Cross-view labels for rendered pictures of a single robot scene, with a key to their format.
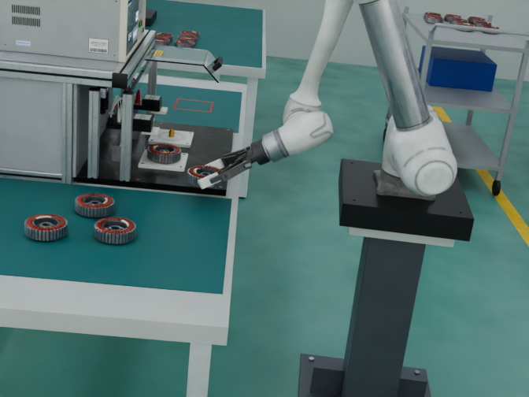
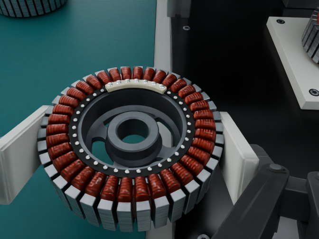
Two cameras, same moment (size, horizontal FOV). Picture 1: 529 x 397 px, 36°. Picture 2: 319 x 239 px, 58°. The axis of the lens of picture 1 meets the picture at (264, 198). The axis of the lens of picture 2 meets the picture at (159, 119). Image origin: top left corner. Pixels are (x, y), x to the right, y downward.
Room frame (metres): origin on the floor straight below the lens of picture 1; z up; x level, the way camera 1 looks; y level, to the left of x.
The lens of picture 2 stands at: (2.37, 0.08, 0.97)
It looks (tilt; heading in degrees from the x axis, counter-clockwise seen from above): 50 degrees down; 91
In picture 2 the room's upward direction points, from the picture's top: 3 degrees clockwise
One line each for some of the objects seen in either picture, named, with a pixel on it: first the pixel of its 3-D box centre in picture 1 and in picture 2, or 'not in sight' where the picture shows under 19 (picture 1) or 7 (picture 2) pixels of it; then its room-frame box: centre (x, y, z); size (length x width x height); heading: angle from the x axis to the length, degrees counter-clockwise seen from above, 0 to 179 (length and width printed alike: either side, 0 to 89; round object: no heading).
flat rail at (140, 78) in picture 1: (142, 76); not in sight; (2.69, 0.45, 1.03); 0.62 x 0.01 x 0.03; 2
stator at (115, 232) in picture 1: (115, 230); not in sight; (2.01, 0.39, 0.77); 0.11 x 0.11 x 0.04
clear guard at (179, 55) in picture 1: (175, 62); not in sight; (2.90, 0.37, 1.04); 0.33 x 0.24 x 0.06; 92
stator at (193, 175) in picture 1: (205, 176); (133, 137); (2.35, 0.19, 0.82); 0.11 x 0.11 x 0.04
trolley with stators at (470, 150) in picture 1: (450, 93); not in sight; (5.08, -1.10, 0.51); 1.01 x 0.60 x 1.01; 2
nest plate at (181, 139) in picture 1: (171, 138); not in sight; (2.82, 0.36, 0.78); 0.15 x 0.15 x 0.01; 2
